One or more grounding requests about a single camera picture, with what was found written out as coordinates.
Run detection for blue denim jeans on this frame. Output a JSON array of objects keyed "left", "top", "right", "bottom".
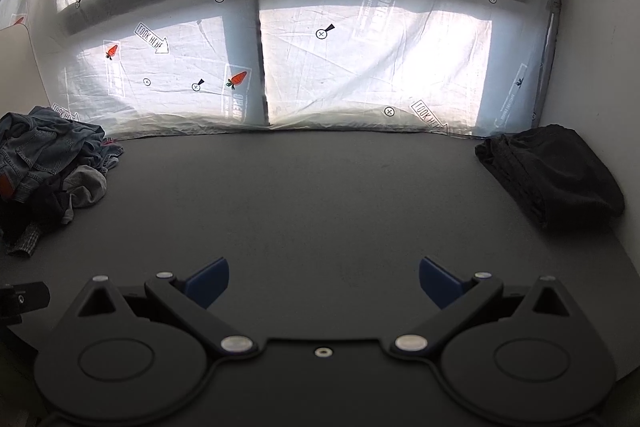
[{"left": 1, "top": 106, "right": 124, "bottom": 207}]

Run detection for grey cloth garment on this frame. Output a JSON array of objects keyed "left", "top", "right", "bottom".
[{"left": 63, "top": 165, "right": 107, "bottom": 225}]

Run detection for folded black trousers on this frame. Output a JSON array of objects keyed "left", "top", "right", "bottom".
[{"left": 475, "top": 124, "right": 626, "bottom": 236}]

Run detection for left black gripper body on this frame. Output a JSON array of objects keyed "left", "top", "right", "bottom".
[{"left": 0, "top": 282, "right": 50, "bottom": 326}]

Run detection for checkered dark shirt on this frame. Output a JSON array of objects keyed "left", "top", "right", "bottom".
[{"left": 2, "top": 225, "right": 40, "bottom": 259}]

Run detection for white printed carrot curtain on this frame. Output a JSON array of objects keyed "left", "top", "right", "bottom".
[{"left": 1, "top": 0, "right": 558, "bottom": 138}]

